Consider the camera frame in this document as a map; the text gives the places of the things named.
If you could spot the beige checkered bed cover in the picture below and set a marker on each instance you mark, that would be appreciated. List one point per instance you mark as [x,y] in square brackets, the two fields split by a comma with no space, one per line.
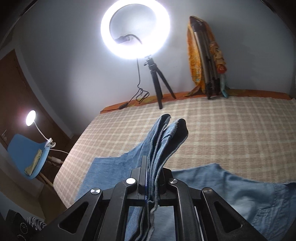
[252,137]

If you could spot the bright ring light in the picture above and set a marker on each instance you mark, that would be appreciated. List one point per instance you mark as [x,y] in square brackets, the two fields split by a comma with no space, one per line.
[135,29]

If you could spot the small black tripod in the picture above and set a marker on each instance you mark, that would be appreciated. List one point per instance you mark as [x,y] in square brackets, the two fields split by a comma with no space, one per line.
[156,73]

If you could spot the light blue denim pants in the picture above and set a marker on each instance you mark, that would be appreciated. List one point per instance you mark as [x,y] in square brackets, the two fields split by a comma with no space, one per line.
[210,204]

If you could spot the olive cloth on chair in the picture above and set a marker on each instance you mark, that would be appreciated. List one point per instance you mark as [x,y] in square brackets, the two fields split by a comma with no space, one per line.
[29,169]

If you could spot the blue plastic chair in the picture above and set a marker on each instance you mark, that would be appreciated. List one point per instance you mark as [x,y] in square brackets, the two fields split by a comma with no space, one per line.
[22,151]

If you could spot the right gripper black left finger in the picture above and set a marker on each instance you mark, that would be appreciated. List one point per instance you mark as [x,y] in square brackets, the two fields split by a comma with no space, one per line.
[140,174]

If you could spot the orange patterned cloth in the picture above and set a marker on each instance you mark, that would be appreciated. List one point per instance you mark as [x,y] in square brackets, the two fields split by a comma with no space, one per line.
[195,62]

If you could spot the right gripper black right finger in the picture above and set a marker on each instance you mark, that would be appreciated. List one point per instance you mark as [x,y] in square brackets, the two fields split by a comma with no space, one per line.
[167,191]

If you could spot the folded silver black tripod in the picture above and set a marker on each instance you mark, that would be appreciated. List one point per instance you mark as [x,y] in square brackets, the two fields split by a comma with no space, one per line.
[212,81]

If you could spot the white clip desk lamp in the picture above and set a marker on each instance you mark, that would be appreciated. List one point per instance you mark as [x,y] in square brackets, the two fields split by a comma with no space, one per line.
[50,144]

